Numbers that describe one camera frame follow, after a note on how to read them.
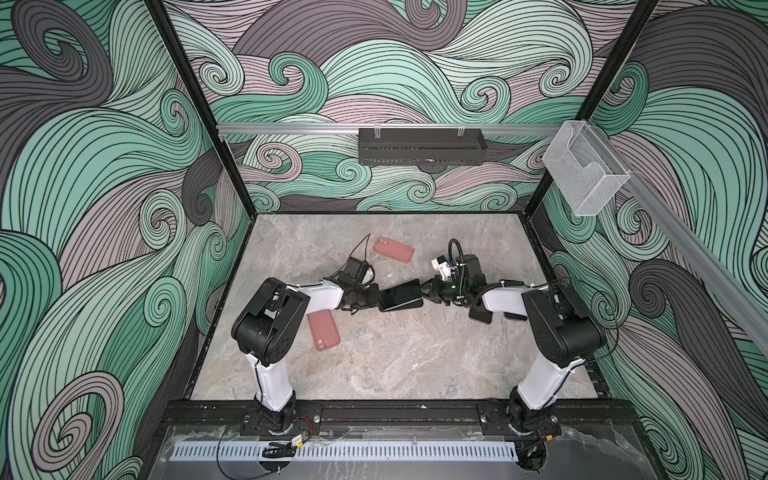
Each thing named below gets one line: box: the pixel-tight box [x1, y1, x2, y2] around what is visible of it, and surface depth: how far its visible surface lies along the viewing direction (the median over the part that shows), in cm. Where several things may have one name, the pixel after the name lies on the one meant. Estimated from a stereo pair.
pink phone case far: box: [373, 236, 415, 264], surface depth 113 cm
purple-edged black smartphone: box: [468, 305, 493, 324], surface depth 92 cm
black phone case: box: [378, 279, 423, 312], surface depth 92 cm
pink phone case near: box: [307, 309, 341, 351], surface depth 91 cm
